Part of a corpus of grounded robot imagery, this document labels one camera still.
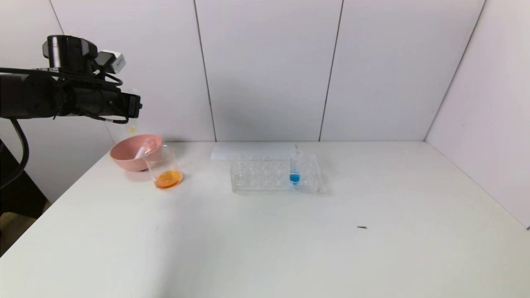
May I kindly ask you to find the clear glass beaker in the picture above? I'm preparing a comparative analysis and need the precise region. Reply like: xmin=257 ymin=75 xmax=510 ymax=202
xmin=142 ymin=144 xmax=183 ymax=190

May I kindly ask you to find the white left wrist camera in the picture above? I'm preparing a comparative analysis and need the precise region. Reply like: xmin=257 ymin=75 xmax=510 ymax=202
xmin=94 ymin=50 xmax=126 ymax=75

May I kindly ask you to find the white paper sheet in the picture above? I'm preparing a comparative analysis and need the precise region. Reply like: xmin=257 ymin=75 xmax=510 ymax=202
xmin=211 ymin=144 xmax=298 ymax=161

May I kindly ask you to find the test tube with blue pigment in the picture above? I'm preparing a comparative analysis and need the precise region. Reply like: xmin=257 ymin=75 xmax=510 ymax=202
xmin=289 ymin=148 xmax=301 ymax=185

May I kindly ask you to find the test tube with yellow pigment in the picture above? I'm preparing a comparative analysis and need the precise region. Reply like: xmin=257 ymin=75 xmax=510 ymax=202
xmin=125 ymin=87 xmax=140 ymax=135

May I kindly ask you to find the pink bowl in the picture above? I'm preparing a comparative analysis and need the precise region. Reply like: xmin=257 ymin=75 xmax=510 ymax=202
xmin=110 ymin=134 xmax=163 ymax=172

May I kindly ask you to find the dark chair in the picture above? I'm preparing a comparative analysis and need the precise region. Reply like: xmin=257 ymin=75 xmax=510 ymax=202
xmin=0 ymin=140 xmax=52 ymax=249

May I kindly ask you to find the test tube with red pigment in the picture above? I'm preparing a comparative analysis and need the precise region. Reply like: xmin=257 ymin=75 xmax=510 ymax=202
xmin=134 ymin=139 xmax=157 ymax=160

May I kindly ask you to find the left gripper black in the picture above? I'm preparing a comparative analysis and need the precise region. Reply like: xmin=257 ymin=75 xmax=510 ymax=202
xmin=100 ymin=88 xmax=143 ymax=119

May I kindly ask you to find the clear plastic test tube rack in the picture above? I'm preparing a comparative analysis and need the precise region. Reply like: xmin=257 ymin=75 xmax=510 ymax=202
xmin=231 ymin=153 xmax=322 ymax=194

